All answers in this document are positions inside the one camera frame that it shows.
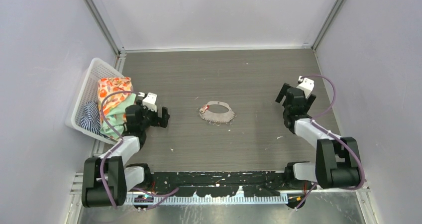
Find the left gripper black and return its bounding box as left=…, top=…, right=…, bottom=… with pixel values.
left=136, top=100, right=169, bottom=130

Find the silver perforated keyring plate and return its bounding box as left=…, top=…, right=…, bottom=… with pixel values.
left=199, top=101, right=235, bottom=124

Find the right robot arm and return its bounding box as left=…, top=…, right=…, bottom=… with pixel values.
left=275, top=83, right=364, bottom=190

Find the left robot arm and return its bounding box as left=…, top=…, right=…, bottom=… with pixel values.
left=81, top=101, right=170, bottom=208

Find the mint green cloth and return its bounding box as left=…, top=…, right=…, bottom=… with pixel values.
left=100, top=94, right=136, bottom=140

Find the orange floral cloth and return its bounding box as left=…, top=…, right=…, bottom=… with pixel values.
left=98, top=77, right=136, bottom=116

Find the blue striped cloth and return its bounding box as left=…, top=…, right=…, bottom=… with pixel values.
left=80, top=101, right=101, bottom=135

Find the white plastic basket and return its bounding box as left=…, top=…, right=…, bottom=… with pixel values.
left=65, top=58, right=123, bottom=144

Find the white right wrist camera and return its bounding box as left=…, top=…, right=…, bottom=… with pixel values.
left=296, top=76, right=315, bottom=99

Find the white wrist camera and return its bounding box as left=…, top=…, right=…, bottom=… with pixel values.
left=137, top=92, right=158, bottom=112
left=296, top=76, right=315, bottom=99

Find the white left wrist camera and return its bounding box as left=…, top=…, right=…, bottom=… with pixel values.
left=137, top=92, right=158, bottom=112

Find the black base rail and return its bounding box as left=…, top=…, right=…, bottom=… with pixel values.
left=131, top=171, right=317, bottom=199

